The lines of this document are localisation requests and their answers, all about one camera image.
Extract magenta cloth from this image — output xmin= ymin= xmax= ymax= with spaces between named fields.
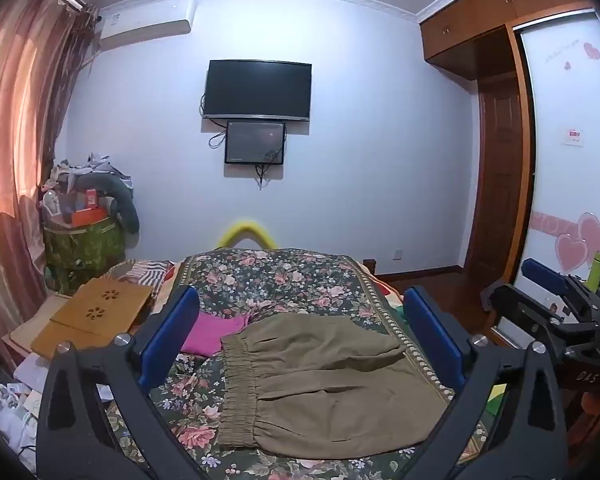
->
xmin=180 ymin=312 xmax=253 ymax=357

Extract white heart-print sliding door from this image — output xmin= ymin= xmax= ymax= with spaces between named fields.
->
xmin=510 ymin=9 xmax=600 ymax=293

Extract pile of white papers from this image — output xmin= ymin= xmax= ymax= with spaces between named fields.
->
xmin=0 ymin=352 xmax=48 ymax=463

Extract brown wooden door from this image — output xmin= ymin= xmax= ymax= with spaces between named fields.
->
xmin=462 ymin=72 xmax=525 ymax=282

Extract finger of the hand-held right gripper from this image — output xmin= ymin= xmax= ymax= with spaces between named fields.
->
xmin=522 ymin=258 xmax=600 ymax=330
xmin=481 ymin=284 xmax=600 ymax=350

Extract pile of clothes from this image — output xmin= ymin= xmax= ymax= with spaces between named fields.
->
xmin=49 ymin=151 xmax=132 ymax=196

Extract pink striped curtain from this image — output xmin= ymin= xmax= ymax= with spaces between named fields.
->
xmin=0 ymin=0 xmax=101 ymax=366

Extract striped cloth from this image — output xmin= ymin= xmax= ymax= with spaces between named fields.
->
xmin=124 ymin=259 xmax=175 ymax=292

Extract green fabric storage box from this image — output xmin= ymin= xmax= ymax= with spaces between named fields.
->
xmin=42 ymin=214 xmax=127 ymax=297

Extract olive green pants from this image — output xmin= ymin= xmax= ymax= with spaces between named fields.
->
xmin=219 ymin=312 xmax=456 ymax=461

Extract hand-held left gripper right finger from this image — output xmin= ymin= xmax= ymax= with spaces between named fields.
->
xmin=404 ymin=286 xmax=568 ymax=480

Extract small black monitor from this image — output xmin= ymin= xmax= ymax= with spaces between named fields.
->
xmin=224 ymin=120 xmax=287 ymax=166

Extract black wall television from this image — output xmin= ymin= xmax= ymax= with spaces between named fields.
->
xmin=202 ymin=59 xmax=313 ymax=122

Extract dark floral blanket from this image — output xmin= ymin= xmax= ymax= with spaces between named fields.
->
xmin=105 ymin=247 xmax=491 ymax=480

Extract white air conditioner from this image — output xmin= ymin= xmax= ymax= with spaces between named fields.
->
xmin=97 ymin=0 xmax=196 ymax=52

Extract grey plush toy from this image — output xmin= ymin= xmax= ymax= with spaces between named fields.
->
xmin=74 ymin=172 xmax=141 ymax=234

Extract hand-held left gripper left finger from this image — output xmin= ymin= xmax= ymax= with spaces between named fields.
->
xmin=36 ymin=286 xmax=216 ymax=480

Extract orange box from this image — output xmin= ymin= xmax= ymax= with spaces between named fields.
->
xmin=61 ymin=188 xmax=107 ymax=227

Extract wooden lap desk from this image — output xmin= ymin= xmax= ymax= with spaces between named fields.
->
xmin=30 ymin=280 xmax=153 ymax=362

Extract yellow curved object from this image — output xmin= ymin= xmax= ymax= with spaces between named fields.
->
xmin=218 ymin=218 xmax=280 ymax=250

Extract wooden overhead cabinet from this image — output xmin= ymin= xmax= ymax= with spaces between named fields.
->
xmin=419 ymin=0 xmax=600 ymax=81

